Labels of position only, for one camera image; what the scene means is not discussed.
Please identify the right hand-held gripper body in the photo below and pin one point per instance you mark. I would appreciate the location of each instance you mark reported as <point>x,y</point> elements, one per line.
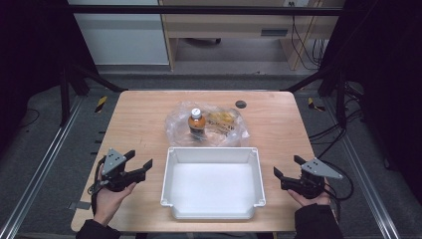
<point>310,186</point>

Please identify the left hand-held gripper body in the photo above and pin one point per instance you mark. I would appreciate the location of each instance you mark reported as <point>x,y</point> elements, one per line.
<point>114,177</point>

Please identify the person's right hand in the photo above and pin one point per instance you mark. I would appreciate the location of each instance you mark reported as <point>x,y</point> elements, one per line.
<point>315,201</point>

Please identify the person's left hand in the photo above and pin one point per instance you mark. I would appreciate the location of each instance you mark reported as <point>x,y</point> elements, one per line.
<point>107,204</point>

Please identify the grey tape strip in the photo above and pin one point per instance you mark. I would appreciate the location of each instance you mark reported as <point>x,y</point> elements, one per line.
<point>79,205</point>

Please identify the clear plastic bag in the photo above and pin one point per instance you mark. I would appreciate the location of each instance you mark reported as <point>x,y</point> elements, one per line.
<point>177,127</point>

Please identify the yellow black floor tape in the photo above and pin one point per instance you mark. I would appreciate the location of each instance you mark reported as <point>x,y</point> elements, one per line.
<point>314,104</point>
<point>101,104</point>

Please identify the orange drink bottle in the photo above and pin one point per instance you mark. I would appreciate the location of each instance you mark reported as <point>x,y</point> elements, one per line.
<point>196,124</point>

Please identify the white plastic bin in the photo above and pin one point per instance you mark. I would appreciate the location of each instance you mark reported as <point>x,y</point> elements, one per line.
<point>212,186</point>

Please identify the yellow snack packet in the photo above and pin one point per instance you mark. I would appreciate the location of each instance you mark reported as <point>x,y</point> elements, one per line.
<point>223,121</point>

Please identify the dark round table grommet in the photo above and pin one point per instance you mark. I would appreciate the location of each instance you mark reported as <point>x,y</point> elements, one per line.
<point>241,104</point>

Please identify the black curtain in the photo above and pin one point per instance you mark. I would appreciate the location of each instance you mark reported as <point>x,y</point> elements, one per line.
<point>30,59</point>
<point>388,83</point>

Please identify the white cabinet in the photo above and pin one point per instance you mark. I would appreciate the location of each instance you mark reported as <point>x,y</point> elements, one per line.
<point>122,36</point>

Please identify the light wooden desk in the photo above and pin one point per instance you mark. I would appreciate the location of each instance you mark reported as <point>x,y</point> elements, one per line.
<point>229,26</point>

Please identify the aluminium floor rail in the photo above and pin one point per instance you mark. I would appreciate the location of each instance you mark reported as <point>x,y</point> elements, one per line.
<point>40,172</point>
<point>368,179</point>

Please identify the black frame leg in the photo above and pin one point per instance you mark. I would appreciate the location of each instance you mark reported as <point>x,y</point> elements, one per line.
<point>341,99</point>
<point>64,96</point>

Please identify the black horizontal frame bar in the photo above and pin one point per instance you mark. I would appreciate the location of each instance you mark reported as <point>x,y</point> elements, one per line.
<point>199,10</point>

